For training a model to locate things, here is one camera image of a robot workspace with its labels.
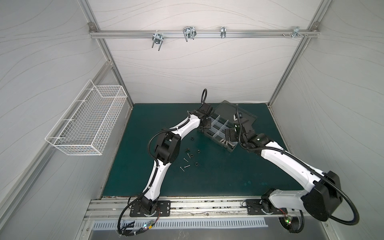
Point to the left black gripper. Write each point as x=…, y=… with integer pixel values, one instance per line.
x=209, y=124

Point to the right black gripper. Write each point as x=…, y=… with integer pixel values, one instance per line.
x=237, y=129

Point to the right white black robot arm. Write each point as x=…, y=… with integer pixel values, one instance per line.
x=322, y=193

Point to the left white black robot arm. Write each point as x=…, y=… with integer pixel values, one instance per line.
x=164, y=148

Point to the clear plastic compartment organizer box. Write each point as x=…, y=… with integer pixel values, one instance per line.
x=222, y=120

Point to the green table mat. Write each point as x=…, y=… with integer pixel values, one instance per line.
x=220, y=173

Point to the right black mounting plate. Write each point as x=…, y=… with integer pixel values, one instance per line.
x=261, y=207

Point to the black mounting plate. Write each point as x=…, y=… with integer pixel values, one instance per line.
x=158, y=208
x=261, y=207

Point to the middle metal U-bolt clamp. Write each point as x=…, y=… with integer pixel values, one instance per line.
x=189, y=33

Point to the metal u-bolt clamp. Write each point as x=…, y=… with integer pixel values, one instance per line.
x=189, y=33
x=157, y=39

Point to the left metal U-bolt clamp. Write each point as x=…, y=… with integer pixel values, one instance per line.
x=157, y=39

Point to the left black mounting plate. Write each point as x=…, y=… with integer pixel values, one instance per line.
x=158, y=208

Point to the small metal bracket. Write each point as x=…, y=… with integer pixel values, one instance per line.
x=223, y=32

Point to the white slotted cable duct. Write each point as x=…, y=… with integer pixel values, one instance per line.
x=175, y=224

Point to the horizontal aluminium top rail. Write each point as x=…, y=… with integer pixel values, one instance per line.
x=201, y=34

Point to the right metal bracket with bolts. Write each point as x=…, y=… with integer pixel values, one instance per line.
x=295, y=34

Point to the white wire basket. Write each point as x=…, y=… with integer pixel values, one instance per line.
x=86, y=125

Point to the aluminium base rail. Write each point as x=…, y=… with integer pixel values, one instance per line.
x=180, y=207

